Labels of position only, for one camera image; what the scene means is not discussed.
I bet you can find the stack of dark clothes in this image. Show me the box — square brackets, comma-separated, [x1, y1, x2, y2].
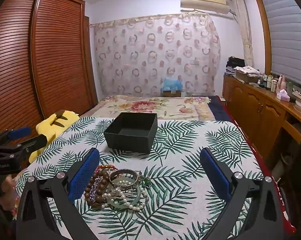
[226, 56, 246, 74]

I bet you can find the brown cardboard box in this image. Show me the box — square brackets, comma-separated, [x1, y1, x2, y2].
[163, 89, 182, 97]

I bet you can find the purple bead bracelet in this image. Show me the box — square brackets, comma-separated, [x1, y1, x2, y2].
[89, 177, 103, 203]

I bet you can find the wooden louvered wardrobe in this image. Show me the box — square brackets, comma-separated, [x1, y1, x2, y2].
[0, 0, 98, 140]

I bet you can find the ring patterned curtain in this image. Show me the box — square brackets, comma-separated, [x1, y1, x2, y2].
[93, 14, 221, 97]

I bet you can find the red cloth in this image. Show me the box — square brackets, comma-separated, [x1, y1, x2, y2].
[223, 105, 296, 233]

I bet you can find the green bead chain necklace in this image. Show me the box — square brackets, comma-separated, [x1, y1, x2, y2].
[135, 170, 156, 188]

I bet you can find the black box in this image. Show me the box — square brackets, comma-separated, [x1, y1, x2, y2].
[103, 112, 158, 155]

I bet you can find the pale jade bangle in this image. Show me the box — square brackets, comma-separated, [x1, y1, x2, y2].
[107, 184, 147, 209]

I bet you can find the grey window blind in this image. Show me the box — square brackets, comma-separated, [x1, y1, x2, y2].
[261, 0, 301, 85]

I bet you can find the row of cosmetic bottles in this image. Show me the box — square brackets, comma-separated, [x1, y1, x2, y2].
[257, 74, 278, 92]

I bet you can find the floral bed blanket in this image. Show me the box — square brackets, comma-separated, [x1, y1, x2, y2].
[85, 94, 216, 122]

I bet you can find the pink tissue box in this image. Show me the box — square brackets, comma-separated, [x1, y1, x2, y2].
[276, 89, 290, 102]

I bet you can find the silver bangle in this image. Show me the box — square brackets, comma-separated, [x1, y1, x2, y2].
[108, 169, 138, 190]

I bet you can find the wooden window frame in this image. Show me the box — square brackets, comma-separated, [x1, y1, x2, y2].
[252, 0, 273, 75]

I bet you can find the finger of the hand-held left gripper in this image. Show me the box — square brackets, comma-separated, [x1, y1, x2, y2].
[0, 134, 48, 155]
[0, 127, 32, 151]

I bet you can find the yellow plush pillow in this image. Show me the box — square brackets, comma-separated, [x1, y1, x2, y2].
[29, 109, 79, 163]

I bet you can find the wooden sideboard cabinet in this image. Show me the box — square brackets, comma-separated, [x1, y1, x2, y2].
[222, 74, 301, 160]

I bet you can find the red bead bracelet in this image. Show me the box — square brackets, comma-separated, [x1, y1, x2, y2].
[95, 164, 116, 174]

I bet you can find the box of folded cloths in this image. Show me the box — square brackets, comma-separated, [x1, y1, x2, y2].
[234, 66, 261, 83]

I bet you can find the leaf print tablecloth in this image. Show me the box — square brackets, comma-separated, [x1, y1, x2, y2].
[14, 117, 271, 240]

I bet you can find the blue plastic bag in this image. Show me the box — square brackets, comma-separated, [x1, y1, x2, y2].
[161, 76, 185, 92]

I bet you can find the cream window curtain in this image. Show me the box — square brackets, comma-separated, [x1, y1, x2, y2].
[229, 0, 256, 68]

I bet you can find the dark blue bedsheet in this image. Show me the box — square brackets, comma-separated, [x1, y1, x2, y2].
[208, 95, 241, 123]

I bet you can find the brown wooden bead bracelet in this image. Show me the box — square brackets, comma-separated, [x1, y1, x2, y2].
[84, 170, 111, 208]

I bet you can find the wall air conditioner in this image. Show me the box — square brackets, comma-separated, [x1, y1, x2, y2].
[180, 0, 230, 15]

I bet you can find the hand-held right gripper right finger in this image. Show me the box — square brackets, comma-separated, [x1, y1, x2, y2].
[199, 147, 286, 240]

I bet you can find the white pearl necklace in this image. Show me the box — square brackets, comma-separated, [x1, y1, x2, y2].
[100, 186, 147, 210]

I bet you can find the person's left forearm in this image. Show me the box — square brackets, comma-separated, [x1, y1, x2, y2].
[0, 177, 17, 212]

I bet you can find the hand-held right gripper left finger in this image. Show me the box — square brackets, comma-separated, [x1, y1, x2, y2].
[16, 147, 101, 240]

